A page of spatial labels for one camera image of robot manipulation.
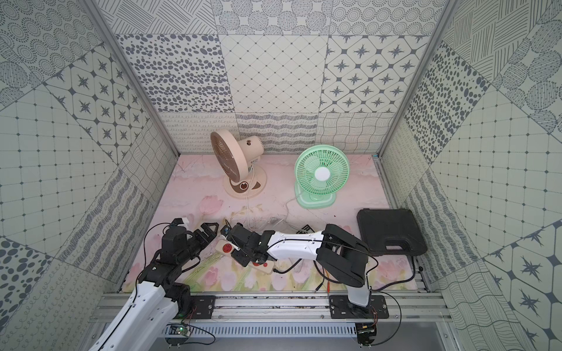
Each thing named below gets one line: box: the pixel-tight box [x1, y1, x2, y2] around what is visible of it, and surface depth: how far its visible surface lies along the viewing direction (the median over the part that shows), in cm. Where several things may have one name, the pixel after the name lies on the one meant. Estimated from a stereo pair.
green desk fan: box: [294, 144, 351, 210], surface depth 85 cm
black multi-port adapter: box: [295, 223, 316, 234], surface depth 93 cm
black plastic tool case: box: [356, 208, 428, 256], surface depth 89 cm
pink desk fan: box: [210, 128, 268, 199], surface depth 92 cm
